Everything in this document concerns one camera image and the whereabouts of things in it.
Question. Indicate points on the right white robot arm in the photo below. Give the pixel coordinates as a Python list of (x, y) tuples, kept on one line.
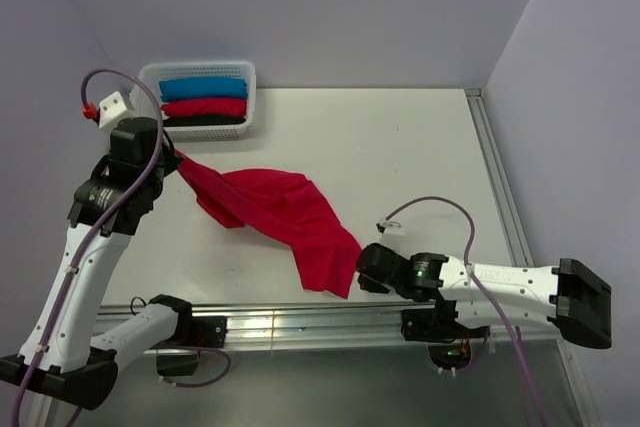
[(458, 302)]

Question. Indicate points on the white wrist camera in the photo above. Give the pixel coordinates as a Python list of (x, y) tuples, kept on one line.
[(110, 111), (390, 228)]

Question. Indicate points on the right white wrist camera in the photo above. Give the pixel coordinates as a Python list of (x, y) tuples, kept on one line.
[(390, 228)]

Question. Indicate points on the red t shirt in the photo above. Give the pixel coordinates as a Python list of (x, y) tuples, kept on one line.
[(286, 207), (206, 106)]

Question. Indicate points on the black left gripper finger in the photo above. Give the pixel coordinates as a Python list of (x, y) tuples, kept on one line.
[(170, 147), (170, 165)]

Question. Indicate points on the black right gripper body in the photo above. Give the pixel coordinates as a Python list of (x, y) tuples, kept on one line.
[(374, 286)]

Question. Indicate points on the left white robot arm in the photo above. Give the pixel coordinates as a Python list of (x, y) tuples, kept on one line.
[(63, 358)]

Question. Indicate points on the aluminium front rail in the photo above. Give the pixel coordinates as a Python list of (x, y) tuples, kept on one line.
[(281, 327)]

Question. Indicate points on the white perforated plastic basket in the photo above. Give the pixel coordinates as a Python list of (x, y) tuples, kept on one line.
[(152, 74)]

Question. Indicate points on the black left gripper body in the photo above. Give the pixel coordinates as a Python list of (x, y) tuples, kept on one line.
[(160, 177)]

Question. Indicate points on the aluminium side rail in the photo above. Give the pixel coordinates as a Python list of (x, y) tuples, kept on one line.
[(518, 247)]

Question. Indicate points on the rolled red t shirt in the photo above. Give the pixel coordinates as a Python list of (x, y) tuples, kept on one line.
[(206, 106)]

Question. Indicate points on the rolled blue t shirt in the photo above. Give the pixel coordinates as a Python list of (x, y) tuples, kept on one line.
[(202, 87)]

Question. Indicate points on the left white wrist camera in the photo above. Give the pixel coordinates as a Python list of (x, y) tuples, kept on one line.
[(110, 111)]

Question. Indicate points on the rolled black t shirt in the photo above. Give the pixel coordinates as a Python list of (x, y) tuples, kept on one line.
[(203, 121)]

